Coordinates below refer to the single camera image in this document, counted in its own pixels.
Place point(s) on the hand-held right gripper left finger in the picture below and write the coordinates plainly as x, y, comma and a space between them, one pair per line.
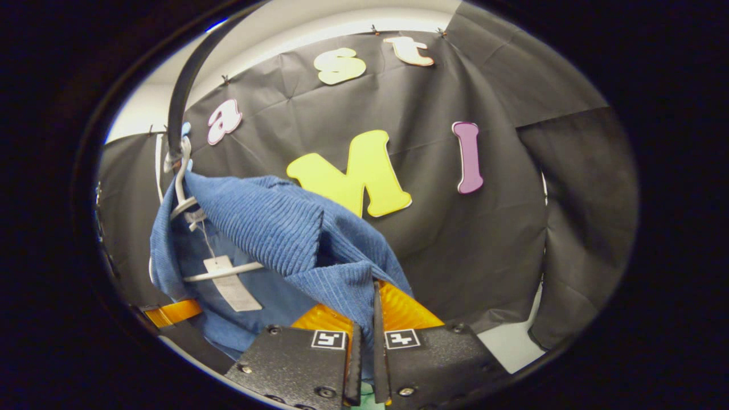
302, 364

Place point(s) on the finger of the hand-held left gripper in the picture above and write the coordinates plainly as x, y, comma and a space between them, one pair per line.
173, 312

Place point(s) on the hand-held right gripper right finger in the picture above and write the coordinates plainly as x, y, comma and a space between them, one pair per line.
438, 364

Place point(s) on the white clothes hanger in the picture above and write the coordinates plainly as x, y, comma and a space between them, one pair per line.
228, 271

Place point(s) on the black backdrop cloth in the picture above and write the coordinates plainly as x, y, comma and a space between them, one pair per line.
512, 228

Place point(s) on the black clothes rail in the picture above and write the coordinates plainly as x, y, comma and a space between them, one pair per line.
180, 97

